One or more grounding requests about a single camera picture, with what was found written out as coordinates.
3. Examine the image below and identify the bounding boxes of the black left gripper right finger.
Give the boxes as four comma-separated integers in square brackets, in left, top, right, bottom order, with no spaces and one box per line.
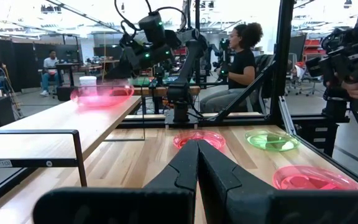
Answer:
[197,139,358,224]

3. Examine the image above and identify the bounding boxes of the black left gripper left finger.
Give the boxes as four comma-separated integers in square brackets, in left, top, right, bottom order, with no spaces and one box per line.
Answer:
[32,139,200,224]

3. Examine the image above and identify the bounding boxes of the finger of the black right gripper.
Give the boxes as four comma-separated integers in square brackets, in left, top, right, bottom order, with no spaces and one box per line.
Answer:
[103,57,135,82]

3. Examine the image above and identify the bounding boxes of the white bucket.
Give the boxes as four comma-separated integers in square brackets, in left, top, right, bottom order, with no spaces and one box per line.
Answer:
[78,75,98,94]

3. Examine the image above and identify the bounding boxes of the wooden table green mat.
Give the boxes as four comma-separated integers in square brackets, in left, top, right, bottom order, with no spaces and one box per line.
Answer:
[129,76,202,114]

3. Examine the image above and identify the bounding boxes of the black round table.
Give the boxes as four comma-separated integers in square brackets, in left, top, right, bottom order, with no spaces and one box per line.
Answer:
[54,62,83,90]

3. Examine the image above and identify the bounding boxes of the pink translucent patterned plate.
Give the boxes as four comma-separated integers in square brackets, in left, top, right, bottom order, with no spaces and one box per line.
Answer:
[272,164,358,191]

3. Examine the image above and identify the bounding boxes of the small black box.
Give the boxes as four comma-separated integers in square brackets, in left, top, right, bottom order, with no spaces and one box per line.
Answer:
[56,86,73,102]

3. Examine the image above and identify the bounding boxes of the seated person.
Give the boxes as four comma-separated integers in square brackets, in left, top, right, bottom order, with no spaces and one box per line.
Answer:
[199,21,264,113]
[40,49,62,96]

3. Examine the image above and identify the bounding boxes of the green translucent patterned plate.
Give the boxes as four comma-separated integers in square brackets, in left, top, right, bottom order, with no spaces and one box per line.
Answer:
[244,129,300,152]

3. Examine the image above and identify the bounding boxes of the black drawer unit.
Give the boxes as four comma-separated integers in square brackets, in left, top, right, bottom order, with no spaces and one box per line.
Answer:
[293,123,341,156]

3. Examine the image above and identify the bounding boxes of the black room divider panel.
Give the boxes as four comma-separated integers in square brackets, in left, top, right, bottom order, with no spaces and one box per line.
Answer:
[0,39,80,93]

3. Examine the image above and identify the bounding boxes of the black office chair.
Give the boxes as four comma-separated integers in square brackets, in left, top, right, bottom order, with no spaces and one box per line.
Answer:
[247,54,278,113]

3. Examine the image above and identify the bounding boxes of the grey office chair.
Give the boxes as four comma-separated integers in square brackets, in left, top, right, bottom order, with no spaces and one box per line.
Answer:
[286,52,323,96]

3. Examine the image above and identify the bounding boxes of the red storage bins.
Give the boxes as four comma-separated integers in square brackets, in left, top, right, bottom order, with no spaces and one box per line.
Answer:
[303,39,323,62]

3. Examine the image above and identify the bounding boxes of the wooden shelf black metal frame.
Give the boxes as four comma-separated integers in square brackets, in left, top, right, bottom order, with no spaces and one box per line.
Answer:
[0,95,143,214]

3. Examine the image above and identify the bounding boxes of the black aluminium rig frame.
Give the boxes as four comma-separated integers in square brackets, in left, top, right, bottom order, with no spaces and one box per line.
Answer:
[116,0,358,189]

